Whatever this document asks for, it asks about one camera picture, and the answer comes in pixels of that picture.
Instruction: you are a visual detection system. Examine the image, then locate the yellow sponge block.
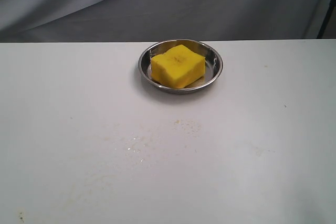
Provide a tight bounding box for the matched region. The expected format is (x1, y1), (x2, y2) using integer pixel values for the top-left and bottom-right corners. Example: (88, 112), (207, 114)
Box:
(151, 45), (206, 89)

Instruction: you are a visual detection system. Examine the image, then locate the black stand pole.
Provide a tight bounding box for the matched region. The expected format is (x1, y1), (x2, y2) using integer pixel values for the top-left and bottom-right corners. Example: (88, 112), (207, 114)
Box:
(317, 0), (335, 39)

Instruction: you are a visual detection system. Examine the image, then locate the round stainless steel dish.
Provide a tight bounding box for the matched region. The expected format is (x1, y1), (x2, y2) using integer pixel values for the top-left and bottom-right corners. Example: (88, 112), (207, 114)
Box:
(138, 39), (223, 94)

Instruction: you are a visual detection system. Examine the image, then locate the grey backdrop cloth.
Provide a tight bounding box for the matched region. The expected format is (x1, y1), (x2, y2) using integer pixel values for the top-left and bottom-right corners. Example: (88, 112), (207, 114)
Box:
(1, 0), (330, 42)

